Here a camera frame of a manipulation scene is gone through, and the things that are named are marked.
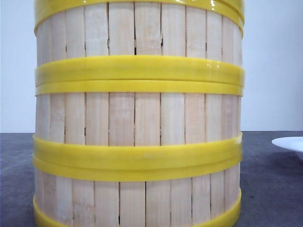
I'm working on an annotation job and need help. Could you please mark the middle bamboo steamer drawer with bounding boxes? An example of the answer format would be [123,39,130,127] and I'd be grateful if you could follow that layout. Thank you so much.
[32,79,244,164]

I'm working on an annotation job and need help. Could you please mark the bamboo steamer drawer yellow rims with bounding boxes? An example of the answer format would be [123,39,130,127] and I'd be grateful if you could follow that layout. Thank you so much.
[35,0,244,95]

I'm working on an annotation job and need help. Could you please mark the white plate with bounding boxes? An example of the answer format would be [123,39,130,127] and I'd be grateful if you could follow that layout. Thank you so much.
[272,137,303,153]

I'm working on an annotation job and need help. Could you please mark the bottom bamboo steamer drawer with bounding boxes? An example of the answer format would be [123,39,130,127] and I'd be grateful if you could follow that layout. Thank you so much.
[33,154,242,227]

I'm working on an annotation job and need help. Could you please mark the woven bamboo steamer lid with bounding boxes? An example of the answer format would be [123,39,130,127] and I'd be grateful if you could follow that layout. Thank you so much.
[34,0,244,24]

